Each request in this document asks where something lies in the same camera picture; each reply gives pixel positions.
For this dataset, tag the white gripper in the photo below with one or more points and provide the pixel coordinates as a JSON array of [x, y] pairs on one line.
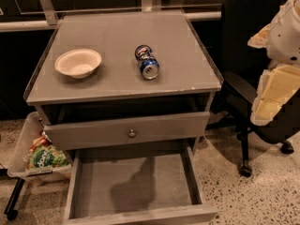
[[286, 37]]

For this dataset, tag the round metal drawer knob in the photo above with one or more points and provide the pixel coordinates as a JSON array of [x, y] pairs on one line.
[[132, 133]]

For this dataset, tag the open grey middle drawer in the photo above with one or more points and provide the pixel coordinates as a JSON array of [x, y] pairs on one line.
[[148, 184]]

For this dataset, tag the green snack bag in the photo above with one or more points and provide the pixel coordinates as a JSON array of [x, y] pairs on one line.
[[47, 156]]

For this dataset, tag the orange snack bag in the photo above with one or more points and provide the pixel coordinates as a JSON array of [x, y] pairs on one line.
[[39, 141]]

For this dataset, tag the metal railing bar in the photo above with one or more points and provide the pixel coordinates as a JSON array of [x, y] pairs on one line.
[[28, 15]]

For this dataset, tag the grey drawer cabinet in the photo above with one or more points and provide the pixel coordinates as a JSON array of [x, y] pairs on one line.
[[186, 82]]

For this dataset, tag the clear plastic bin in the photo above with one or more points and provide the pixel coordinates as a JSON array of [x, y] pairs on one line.
[[18, 165]]

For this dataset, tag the black office chair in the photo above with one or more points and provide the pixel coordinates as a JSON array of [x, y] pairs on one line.
[[241, 67]]

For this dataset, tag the grey top drawer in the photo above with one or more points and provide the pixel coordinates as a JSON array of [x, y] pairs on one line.
[[115, 132]]

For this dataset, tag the black cart leg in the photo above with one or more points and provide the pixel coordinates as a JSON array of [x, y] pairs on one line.
[[10, 210]]

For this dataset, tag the white paper bowl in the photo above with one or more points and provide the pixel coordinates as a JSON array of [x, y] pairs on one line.
[[78, 64]]

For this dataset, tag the blue pepsi can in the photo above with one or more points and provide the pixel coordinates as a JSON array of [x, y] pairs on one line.
[[147, 63]]

